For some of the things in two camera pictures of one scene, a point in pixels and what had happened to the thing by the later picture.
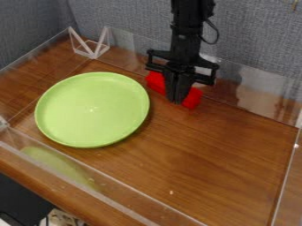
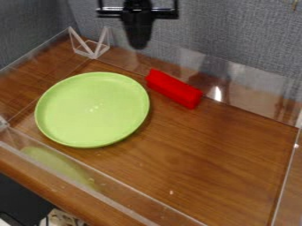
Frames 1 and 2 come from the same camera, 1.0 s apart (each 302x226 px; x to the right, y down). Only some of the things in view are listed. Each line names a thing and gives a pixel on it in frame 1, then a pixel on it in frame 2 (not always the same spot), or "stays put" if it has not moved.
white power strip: (58, 218) stays put
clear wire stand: (88, 48) stays put
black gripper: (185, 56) to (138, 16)
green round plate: (92, 109) stays put
